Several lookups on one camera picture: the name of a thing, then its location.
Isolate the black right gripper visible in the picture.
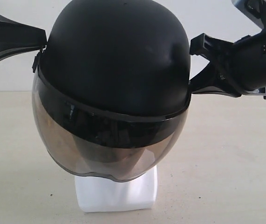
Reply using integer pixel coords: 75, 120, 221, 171
188, 30, 266, 98

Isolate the black helmet with tinted visor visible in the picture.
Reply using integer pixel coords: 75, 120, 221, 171
32, 0, 191, 182

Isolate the white mannequin head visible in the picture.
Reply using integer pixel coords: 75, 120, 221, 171
75, 166, 158, 213

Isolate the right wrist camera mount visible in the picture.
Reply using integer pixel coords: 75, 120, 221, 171
231, 0, 266, 30

